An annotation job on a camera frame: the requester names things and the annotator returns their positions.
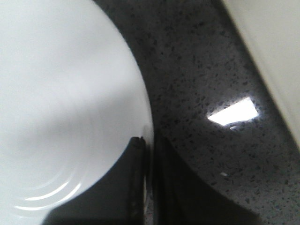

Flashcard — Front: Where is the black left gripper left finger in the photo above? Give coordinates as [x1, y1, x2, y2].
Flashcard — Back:
[42, 137, 147, 225]

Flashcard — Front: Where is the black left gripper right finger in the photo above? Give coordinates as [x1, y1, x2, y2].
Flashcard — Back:
[153, 135, 263, 225]

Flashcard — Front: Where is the white round plate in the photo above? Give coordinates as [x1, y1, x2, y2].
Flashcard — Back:
[0, 0, 153, 225]

